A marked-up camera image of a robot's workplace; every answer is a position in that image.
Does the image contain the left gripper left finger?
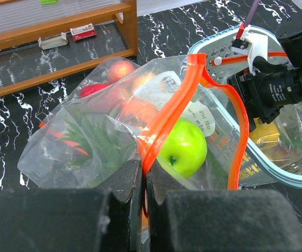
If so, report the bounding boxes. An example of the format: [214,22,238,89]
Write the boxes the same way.
[0,161,142,251]

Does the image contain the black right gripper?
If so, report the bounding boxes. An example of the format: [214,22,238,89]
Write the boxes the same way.
[227,57,302,131]

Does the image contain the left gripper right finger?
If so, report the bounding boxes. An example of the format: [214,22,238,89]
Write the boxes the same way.
[146,162,302,251]

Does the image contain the green lime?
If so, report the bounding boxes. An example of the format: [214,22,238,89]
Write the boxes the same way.
[157,118,207,179]

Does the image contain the orange fruit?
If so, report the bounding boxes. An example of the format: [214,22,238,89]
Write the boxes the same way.
[120,100,158,124]

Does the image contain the red bell pepper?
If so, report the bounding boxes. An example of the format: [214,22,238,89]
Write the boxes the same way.
[80,83,110,98]

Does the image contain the small orange pineapple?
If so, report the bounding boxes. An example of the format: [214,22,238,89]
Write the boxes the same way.
[60,117,136,172]

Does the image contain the yellow orange peach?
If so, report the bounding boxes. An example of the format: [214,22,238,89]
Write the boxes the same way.
[132,72,155,91]

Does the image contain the clear orange-zip bag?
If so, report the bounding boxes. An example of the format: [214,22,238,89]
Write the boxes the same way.
[86,60,143,119]

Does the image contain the pink peach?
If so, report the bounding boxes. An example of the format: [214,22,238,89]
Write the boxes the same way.
[108,60,135,83]

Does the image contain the yellow bell pepper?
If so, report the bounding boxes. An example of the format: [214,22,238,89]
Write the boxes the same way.
[249,118,280,150]

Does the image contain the light blue plastic basket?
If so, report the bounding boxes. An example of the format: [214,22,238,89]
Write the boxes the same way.
[190,27,302,188]

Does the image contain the small red box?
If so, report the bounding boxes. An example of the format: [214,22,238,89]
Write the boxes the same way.
[70,23,97,41]

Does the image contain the small white box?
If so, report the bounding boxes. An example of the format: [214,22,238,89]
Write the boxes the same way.
[38,33,68,50]

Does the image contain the wooden shelf rack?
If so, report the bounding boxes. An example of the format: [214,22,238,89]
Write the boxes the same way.
[0,1,138,97]

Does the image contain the green white pen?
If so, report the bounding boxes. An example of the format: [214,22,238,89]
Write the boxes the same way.
[40,0,59,5]

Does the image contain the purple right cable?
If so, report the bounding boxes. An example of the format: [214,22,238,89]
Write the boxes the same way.
[245,0,261,27]

